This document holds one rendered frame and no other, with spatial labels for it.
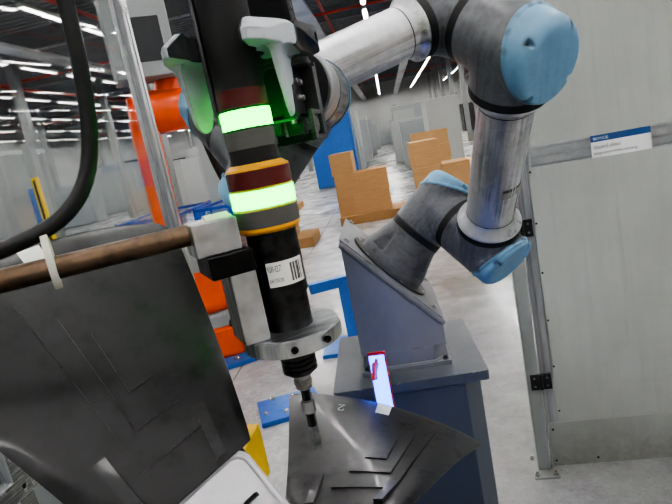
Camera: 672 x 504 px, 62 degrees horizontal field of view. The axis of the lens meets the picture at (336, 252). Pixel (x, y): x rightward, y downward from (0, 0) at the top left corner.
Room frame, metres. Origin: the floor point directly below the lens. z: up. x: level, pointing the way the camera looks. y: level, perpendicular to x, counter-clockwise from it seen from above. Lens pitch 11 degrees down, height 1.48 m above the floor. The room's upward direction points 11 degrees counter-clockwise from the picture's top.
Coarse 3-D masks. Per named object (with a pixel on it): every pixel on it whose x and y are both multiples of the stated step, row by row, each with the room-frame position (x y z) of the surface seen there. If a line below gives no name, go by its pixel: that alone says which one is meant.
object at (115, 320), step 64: (0, 320) 0.39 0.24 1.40; (64, 320) 0.40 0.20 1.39; (128, 320) 0.41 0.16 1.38; (192, 320) 0.42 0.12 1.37; (0, 384) 0.36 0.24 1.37; (64, 384) 0.37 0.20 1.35; (128, 384) 0.37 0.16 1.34; (192, 384) 0.38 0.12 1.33; (0, 448) 0.34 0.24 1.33; (64, 448) 0.34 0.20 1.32; (128, 448) 0.35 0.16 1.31; (192, 448) 0.35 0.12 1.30
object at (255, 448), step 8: (256, 424) 0.82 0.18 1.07; (256, 432) 0.81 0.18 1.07; (256, 440) 0.80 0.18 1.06; (248, 448) 0.76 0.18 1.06; (256, 448) 0.79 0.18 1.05; (264, 448) 0.82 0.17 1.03; (256, 456) 0.79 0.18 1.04; (264, 456) 0.81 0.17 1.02; (264, 464) 0.81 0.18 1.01; (264, 472) 0.80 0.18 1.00
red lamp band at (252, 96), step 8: (240, 88) 0.36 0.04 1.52; (248, 88) 0.37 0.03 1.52; (256, 88) 0.37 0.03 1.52; (264, 88) 0.38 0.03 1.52; (216, 96) 0.37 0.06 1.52; (224, 96) 0.37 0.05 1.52; (232, 96) 0.37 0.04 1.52; (240, 96) 0.36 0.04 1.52; (248, 96) 0.37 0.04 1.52; (256, 96) 0.37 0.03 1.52; (264, 96) 0.37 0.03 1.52; (224, 104) 0.37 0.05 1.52; (232, 104) 0.37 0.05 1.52; (240, 104) 0.36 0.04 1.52; (248, 104) 0.37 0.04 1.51
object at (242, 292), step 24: (192, 240) 0.35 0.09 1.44; (216, 240) 0.35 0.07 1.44; (240, 240) 0.36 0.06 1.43; (216, 264) 0.34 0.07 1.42; (240, 264) 0.35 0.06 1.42; (240, 288) 0.35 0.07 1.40; (240, 312) 0.35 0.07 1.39; (264, 312) 0.36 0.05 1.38; (312, 312) 0.40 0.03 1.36; (240, 336) 0.36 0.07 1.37; (264, 336) 0.36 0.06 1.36; (288, 336) 0.36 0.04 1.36; (312, 336) 0.35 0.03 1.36; (336, 336) 0.36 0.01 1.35
